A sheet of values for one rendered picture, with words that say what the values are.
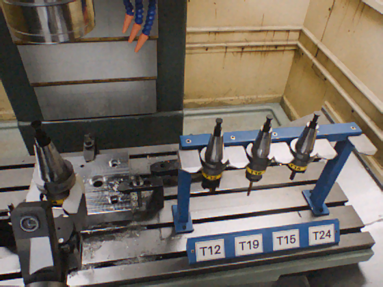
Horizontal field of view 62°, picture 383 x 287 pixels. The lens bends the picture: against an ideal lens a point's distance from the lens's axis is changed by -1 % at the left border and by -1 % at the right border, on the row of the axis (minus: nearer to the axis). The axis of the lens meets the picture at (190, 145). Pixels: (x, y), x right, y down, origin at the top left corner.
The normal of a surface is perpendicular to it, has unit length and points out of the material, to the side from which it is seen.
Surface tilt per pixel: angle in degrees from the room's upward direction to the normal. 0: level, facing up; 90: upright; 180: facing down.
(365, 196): 24
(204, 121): 0
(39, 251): 61
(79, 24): 90
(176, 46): 90
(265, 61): 90
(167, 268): 0
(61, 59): 90
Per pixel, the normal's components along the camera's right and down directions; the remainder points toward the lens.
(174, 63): 0.17, 0.69
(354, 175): -0.36, -0.63
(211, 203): 0.05, -0.73
